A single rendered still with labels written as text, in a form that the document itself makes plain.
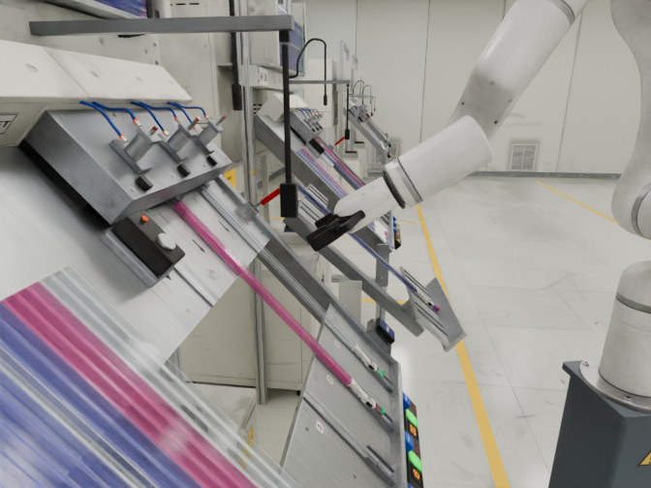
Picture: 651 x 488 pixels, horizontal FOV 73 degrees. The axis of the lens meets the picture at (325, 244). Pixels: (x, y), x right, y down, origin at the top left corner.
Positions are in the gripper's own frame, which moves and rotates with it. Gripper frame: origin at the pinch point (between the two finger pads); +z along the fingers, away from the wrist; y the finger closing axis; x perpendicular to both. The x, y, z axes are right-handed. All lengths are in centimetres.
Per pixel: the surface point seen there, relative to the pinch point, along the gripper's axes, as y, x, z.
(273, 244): -8.0, -1.6, 11.5
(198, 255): 16.3, -9.3, 12.5
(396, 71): -749, -50, -64
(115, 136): 20.5, -27.9, 9.5
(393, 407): 6.2, 33.6, 4.5
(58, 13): 14.0, -46.4, 9.3
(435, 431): -75, 106, 26
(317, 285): -8.0, 10.3, 8.7
